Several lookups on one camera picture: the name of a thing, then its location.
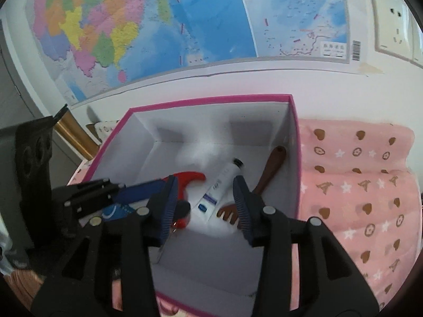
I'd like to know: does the red handled tool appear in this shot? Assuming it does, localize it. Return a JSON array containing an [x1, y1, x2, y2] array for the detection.
[[156, 170, 207, 265]]

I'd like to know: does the white blue cream tube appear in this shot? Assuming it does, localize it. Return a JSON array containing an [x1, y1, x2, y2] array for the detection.
[[193, 158, 244, 222]]

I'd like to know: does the brown wooden comb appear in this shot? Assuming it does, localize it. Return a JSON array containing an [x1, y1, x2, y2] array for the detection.
[[217, 146, 287, 225]]

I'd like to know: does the pink patterned blanket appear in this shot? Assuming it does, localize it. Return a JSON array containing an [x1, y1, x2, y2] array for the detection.
[[298, 119, 422, 307]]

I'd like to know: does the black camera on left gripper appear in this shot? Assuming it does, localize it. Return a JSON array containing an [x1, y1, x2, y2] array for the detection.
[[1, 106, 69, 273]]

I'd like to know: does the gold metal post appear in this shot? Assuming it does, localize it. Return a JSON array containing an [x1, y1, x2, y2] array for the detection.
[[54, 105, 100, 160]]

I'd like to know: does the wall map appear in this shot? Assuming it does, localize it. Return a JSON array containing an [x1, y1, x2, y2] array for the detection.
[[25, 0, 348, 105]]

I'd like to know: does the white wall socket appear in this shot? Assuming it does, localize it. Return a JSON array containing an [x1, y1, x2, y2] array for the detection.
[[371, 0, 412, 61]]

